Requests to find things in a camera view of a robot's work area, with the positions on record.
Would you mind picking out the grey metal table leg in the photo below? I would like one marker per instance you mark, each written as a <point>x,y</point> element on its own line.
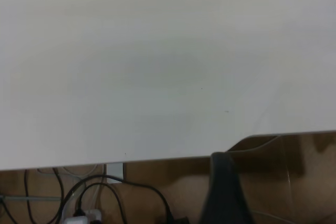
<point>114,172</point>

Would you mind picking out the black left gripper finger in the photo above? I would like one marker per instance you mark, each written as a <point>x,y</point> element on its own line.
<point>225,195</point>

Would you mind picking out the white power strip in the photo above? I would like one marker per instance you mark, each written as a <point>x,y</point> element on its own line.
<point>92,214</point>

